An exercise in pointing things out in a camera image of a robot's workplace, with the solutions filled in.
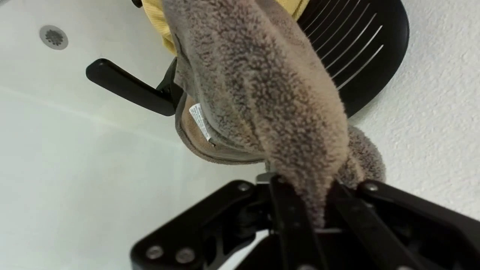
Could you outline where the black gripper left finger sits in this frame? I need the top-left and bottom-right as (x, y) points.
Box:
(130, 174), (328, 270)

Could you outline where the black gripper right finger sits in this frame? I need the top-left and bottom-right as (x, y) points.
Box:
(325, 178), (480, 270)

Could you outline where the grey towel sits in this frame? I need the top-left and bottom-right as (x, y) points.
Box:
(160, 0), (388, 229)

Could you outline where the black mesh office chair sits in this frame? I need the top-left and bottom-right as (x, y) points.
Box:
(85, 0), (412, 120)

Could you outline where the round shower drain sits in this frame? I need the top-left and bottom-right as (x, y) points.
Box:
(38, 24), (71, 51)

